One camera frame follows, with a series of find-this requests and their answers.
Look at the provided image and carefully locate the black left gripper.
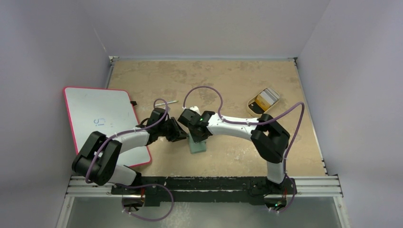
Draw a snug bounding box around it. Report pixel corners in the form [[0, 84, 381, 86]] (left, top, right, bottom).
[[157, 117, 188, 143]]

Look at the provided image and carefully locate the green leather card holder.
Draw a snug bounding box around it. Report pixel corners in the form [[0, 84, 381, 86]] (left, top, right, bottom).
[[188, 133, 207, 154]]

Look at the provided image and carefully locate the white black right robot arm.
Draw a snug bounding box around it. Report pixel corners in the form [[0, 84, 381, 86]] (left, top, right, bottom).
[[178, 108, 290, 193]]

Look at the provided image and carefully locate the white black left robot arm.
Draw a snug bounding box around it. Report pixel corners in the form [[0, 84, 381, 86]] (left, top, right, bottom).
[[72, 108, 187, 194]]

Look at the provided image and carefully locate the beige oval card tray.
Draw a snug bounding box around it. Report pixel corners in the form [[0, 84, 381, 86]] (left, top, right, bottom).
[[246, 87, 280, 117]]

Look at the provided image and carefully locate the stack of grey cards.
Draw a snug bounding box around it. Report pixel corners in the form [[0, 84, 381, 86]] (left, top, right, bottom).
[[255, 87, 280, 111]]

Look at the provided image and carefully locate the white marker pen green cap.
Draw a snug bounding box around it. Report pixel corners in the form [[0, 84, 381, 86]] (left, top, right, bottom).
[[155, 100, 178, 106]]

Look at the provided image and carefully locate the pink framed whiteboard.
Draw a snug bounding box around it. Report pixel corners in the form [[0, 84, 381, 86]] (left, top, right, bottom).
[[64, 87, 139, 152]]

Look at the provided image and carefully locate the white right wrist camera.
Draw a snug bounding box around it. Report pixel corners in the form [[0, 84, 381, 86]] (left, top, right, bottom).
[[189, 106, 201, 115]]

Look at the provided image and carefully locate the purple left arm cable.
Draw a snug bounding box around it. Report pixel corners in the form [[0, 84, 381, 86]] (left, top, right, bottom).
[[85, 98, 171, 184]]

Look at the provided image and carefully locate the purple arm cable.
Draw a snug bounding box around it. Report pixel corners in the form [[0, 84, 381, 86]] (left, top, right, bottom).
[[182, 85, 306, 174], [85, 98, 171, 184]]

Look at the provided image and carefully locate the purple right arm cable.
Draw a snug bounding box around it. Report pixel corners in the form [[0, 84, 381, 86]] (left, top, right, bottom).
[[182, 85, 306, 174]]

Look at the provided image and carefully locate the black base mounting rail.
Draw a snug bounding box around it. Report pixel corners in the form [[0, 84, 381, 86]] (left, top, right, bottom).
[[111, 176, 297, 210]]

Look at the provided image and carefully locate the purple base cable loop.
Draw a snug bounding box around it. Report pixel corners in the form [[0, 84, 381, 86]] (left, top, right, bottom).
[[121, 184, 175, 223]]

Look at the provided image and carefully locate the aluminium extrusion frame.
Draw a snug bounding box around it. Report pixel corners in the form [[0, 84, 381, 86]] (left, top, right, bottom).
[[57, 176, 346, 228]]

